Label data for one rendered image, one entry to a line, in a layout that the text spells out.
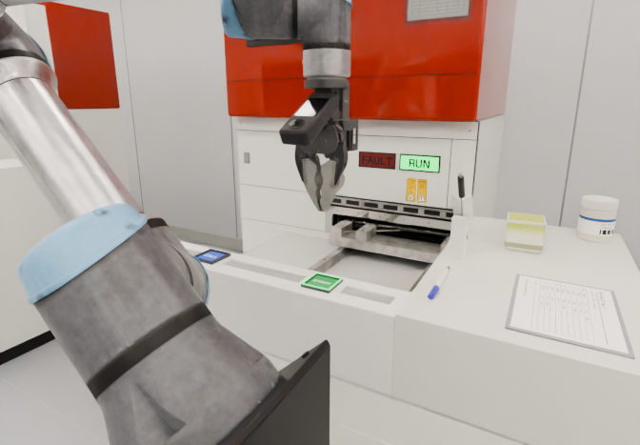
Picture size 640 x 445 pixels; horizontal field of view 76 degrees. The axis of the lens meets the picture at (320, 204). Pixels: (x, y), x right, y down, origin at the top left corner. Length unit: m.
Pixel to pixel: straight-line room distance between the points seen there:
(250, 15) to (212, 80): 2.98
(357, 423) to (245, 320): 0.27
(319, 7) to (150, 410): 0.54
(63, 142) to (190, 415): 0.39
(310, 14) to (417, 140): 0.65
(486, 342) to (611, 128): 2.14
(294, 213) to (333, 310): 0.78
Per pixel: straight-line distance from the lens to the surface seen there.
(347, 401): 0.78
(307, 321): 0.73
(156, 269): 0.39
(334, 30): 0.66
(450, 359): 0.66
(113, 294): 0.38
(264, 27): 0.66
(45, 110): 0.65
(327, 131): 0.65
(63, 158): 0.60
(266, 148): 1.46
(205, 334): 0.38
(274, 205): 1.48
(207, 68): 3.66
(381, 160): 1.25
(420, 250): 1.16
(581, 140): 2.67
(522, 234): 0.96
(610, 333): 0.71
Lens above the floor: 1.28
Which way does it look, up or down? 14 degrees down
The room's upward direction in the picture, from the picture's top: straight up
